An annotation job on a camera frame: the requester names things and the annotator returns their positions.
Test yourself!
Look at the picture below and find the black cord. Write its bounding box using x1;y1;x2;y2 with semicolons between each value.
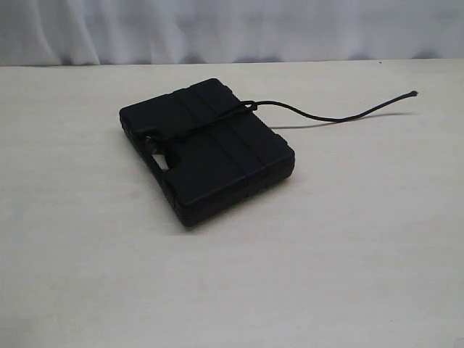
143;90;418;155

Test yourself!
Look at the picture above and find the white backdrop curtain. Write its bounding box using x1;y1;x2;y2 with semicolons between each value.
1;1;463;66

